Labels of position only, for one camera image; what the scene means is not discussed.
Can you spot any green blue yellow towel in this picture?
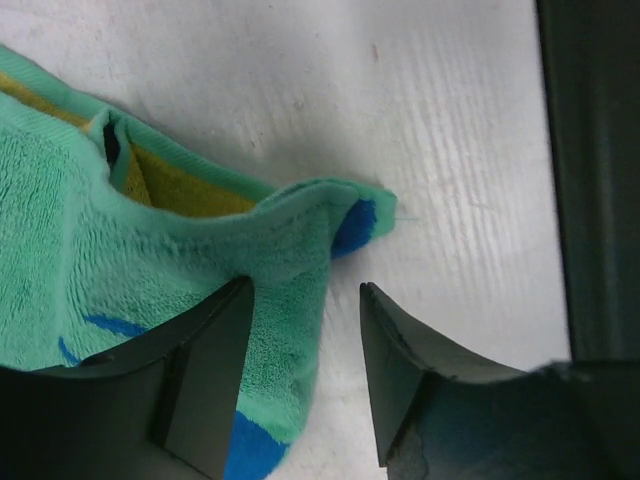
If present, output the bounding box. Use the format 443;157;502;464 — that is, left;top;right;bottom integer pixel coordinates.
1;49;397;479

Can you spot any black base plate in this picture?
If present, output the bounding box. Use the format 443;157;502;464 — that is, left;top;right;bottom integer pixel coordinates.
536;1;639;361

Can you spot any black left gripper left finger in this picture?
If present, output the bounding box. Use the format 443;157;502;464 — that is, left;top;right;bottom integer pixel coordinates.
1;277;254;479

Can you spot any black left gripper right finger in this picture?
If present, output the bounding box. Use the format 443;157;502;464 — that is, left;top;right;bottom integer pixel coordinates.
360;283;639;479

